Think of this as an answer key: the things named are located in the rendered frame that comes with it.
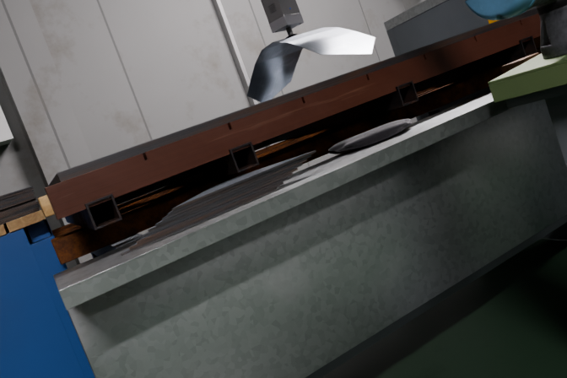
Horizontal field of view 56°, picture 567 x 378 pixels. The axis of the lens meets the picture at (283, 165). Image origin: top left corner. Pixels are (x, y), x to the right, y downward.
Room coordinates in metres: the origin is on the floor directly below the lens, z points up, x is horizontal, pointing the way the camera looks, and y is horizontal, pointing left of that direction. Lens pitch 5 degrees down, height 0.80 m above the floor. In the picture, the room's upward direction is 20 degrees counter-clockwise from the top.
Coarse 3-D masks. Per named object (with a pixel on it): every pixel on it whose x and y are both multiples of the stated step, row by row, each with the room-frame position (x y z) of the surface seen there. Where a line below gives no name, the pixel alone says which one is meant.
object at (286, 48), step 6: (270, 48) 1.67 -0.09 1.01; (276, 48) 1.69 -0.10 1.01; (282, 48) 1.71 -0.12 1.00; (288, 48) 1.73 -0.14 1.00; (294, 48) 1.76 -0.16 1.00; (300, 48) 1.78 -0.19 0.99; (264, 54) 1.69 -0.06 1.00; (270, 54) 1.71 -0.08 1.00; (276, 54) 1.73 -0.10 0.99; (282, 54) 1.75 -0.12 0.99; (258, 60) 1.71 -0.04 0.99; (264, 60) 1.73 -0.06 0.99
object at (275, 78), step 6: (294, 66) 1.86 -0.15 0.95; (276, 72) 1.83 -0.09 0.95; (282, 72) 1.85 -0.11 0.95; (288, 72) 1.87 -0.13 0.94; (258, 78) 1.81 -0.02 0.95; (264, 78) 1.82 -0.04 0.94; (270, 78) 1.84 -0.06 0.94; (276, 78) 1.86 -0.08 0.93; (282, 78) 1.88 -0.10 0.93; (288, 78) 1.90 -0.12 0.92; (252, 84) 1.82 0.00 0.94; (258, 84) 1.83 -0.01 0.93; (264, 84) 1.85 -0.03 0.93; (270, 84) 1.87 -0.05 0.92; (276, 84) 1.89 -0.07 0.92; (252, 90) 1.84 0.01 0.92; (258, 90) 1.86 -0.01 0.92
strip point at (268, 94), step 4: (280, 84) 1.91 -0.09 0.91; (284, 84) 1.92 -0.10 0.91; (272, 88) 1.90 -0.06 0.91; (276, 88) 1.91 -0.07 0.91; (280, 88) 1.93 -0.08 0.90; (256, 92) 1.87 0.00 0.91; (260, 92) 1.88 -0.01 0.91; (264, 92) 1.89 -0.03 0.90; (268, 92) 1.91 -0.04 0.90; (272, 92) 1.92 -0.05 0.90; (276, 92) 1.93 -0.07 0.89; (252, 96) 1.87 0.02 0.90; (256, 96) 1.89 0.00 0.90; (260, 96) 1.90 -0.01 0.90; (264, 96) 1.91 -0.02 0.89; (268, 96) 1.93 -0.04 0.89; (272, 96) 1.94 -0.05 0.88; (260, 100) 1.92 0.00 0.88; (264, 100) 1.94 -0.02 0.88
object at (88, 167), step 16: (528, 16) 1.55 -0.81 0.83; (480, 32) 1.46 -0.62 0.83; (432, 48) 1.39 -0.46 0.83; (384, 64) 1.32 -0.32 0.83; (336, 80) 1.26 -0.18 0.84; (288, 96) 1.20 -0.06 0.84; (240, 112) 1.15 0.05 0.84; (256, 112) 1.16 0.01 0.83; (192, 128) 1.10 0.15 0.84; (208, 128) 1.11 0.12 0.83; (144, 144) 1.06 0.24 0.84; (160, 144) 1.07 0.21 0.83; (96, 160) 1.02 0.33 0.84; (112, 160) 1.03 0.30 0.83; (64, 176) 0.99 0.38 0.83
